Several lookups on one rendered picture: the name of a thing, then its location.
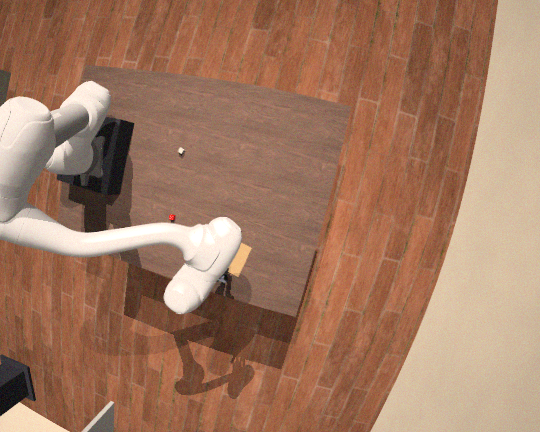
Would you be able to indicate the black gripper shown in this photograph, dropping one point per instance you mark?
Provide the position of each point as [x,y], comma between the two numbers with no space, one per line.
[223,278]

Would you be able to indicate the tan square mat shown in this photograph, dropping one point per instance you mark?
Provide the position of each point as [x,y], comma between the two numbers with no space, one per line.
[239,260]

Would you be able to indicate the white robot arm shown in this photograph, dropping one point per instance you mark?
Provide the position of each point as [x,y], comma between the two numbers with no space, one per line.
[26,145]

